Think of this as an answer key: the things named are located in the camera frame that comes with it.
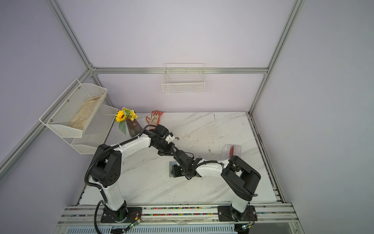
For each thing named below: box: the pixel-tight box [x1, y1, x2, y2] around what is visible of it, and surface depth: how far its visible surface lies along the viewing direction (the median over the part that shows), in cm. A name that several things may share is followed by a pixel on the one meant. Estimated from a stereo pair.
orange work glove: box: [145, 110, 164, 130], surface depth 117 cm
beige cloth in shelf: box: [68, 94, 103, 131], surface depth 81 cm
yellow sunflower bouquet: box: [115, 107, 138, 129], surface depth 88 cm
